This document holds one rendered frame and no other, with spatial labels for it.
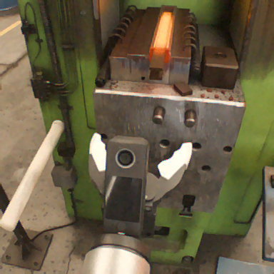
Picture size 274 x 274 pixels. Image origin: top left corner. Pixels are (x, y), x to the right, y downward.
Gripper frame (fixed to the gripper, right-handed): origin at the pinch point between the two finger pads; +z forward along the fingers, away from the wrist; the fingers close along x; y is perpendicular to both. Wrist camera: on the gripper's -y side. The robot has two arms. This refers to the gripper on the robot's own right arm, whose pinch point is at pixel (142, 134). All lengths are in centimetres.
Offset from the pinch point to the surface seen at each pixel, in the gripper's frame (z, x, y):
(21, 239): 21, -57, 88
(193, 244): 26, 19, 77
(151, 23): 55, -4, 1
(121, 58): 30.7, -9.3, 2.3
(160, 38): 37.5, -0.4, -0.8
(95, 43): 44.7, -19.8, 4.5
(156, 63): 22.2, 0.0, -1.2
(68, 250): 26, -38, 100
